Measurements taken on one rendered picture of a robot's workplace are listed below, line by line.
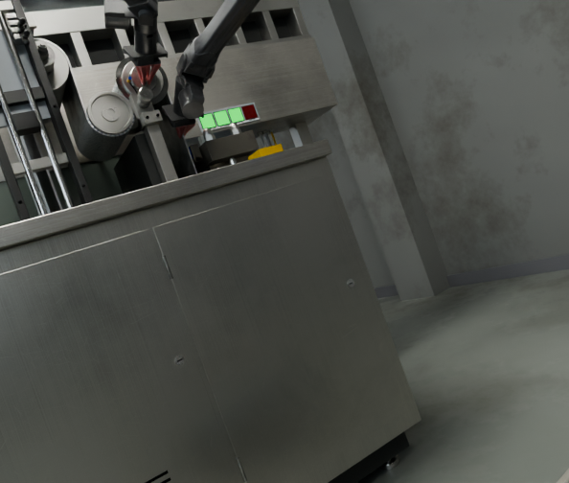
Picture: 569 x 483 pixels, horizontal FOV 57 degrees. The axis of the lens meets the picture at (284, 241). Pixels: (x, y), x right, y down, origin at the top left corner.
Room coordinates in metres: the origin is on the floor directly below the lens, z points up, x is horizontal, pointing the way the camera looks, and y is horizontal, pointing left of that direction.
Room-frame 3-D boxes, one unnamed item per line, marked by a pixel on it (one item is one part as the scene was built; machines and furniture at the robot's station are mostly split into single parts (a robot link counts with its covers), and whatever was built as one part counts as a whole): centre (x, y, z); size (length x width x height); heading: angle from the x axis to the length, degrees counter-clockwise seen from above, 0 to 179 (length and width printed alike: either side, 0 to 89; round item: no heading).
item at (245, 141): (1.73, 0.14, 1.00); 0.40 x 0.16 x 0.06; 29
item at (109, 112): (1.56, 0.39, 1.17); 0.26 x 0.12 x 0.12; 29
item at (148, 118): (1.45, 0.23, 1.05); 0.06 x 0.05 x 0.31; 29
